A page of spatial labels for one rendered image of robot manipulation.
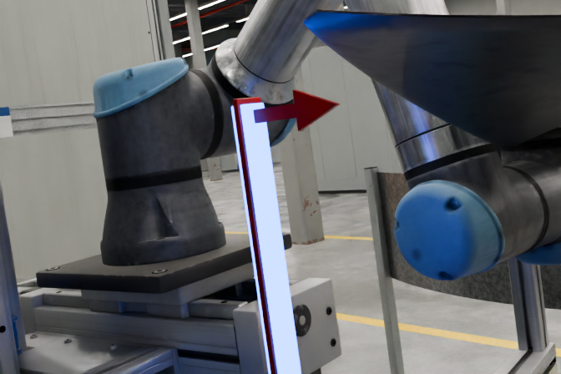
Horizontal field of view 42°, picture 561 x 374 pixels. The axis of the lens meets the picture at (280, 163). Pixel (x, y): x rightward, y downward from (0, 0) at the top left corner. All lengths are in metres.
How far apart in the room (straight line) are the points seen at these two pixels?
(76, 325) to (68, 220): 1.24
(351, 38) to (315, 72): 11.08
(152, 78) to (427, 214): 0.41
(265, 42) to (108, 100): 0.19
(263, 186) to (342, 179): 10.78
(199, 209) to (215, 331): 0.16
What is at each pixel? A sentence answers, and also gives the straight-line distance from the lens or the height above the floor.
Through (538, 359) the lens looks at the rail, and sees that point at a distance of 0.94.
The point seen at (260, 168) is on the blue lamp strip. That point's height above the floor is 1.15.
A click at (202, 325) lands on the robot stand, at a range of 0.80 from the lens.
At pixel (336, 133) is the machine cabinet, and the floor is 0.92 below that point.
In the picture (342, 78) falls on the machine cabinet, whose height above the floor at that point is 1.72.
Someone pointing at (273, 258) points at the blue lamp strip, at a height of 1.09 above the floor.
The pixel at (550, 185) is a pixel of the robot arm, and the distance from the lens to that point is 0.64.
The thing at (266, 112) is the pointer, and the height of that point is 1.18.
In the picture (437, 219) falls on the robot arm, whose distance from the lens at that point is 0.55.
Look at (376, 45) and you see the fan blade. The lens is 0.34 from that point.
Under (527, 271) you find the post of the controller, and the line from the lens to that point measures 0.94.
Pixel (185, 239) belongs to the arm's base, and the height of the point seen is 1.06.
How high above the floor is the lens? 1.17
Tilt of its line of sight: 3 degrees down
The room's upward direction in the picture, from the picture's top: 8 degrees counter-clockwise
